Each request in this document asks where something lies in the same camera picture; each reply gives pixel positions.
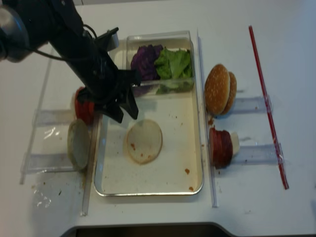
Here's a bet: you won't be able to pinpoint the wrist camera grey black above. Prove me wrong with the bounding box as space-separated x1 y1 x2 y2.
94 27 119 52

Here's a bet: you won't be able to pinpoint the clear plastic food container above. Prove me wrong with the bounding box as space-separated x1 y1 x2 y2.
126 31 195 97

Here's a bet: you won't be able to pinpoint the purple cabbage leaves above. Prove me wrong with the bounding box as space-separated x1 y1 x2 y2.
130 44 163 81

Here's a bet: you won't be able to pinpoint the clear rail lower right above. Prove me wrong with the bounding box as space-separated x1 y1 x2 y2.
231 144 284 165

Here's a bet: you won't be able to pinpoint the clear rail upper right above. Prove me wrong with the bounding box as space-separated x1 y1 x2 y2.
231 96 272 114

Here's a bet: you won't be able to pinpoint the sesame bun top rear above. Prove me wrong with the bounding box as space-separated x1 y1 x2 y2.
221 72 237 115

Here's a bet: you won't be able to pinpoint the clear rail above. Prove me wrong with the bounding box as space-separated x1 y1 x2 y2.
231 144 284 165
231 96 272 114
20 154 75 174
37 110 76 127

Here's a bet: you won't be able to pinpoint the metal baking tray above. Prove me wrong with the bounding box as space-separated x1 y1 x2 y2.
93 44 205 197

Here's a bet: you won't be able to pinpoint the bun slice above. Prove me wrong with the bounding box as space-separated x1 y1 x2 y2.
123 119 163 165
67 119 90 171

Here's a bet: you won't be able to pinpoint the clear rail upper left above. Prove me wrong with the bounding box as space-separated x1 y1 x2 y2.
37 110 76 127

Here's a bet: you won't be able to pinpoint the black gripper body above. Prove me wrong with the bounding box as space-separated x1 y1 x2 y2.
78 66 141 106

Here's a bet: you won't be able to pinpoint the clear rail lower left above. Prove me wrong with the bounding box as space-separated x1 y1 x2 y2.
20 154 75 174

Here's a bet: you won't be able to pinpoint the sesame bun top front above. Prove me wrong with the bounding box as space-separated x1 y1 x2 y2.
204 64 230 115

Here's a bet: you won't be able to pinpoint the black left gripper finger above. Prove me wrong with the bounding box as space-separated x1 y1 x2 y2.
94 104 123 123

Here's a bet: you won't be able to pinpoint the green lettuce leaves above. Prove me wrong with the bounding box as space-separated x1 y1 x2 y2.
155 48 193 94

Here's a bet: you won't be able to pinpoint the clear acrylic strip inner left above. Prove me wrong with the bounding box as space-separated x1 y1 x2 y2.
80 115 102 217

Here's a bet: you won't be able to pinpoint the white pusher block meat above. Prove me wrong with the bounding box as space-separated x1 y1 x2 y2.
230 132 240 156

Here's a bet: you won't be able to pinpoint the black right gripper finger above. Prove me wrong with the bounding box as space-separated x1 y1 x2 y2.
119 91 139 120

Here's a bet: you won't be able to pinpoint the red tomato slices stack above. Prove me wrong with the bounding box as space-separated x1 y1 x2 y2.
74 87 94 126

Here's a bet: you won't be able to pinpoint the clear acrylic strip outer left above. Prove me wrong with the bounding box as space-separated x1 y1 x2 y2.
19 59 52 185

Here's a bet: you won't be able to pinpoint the sesame bun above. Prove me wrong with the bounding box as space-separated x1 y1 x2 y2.
221 72 237 115
204 64 230 115

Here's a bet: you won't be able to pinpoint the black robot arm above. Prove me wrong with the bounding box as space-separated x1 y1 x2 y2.
0 0 141 122

